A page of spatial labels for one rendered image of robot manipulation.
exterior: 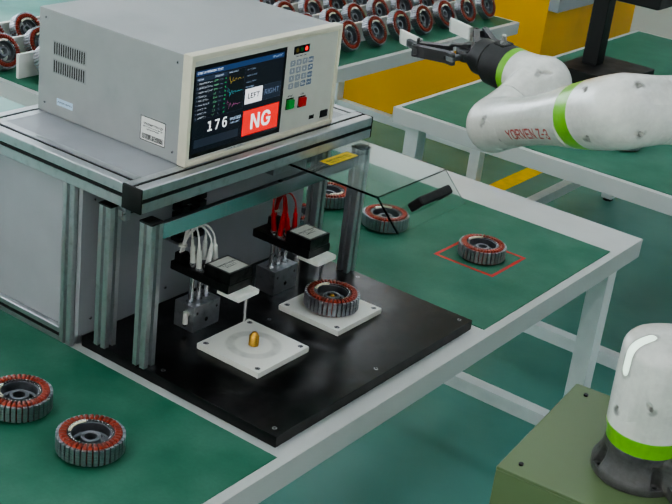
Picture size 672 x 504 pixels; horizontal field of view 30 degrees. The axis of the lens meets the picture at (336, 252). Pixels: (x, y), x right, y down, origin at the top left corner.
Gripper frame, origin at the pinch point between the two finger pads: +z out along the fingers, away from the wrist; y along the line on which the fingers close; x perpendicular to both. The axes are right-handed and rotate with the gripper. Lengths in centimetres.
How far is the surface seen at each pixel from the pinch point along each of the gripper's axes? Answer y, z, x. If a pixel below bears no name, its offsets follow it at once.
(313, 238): 40, -15, 31
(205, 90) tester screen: 63, -15, -6
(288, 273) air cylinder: 41, -8, 42
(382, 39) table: -104, 148, 68
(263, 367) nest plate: 64, -35, 41
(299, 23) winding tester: 33.2, -0.1, -8.0
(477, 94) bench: -101, 92, 69
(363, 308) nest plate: 33, -23, 45
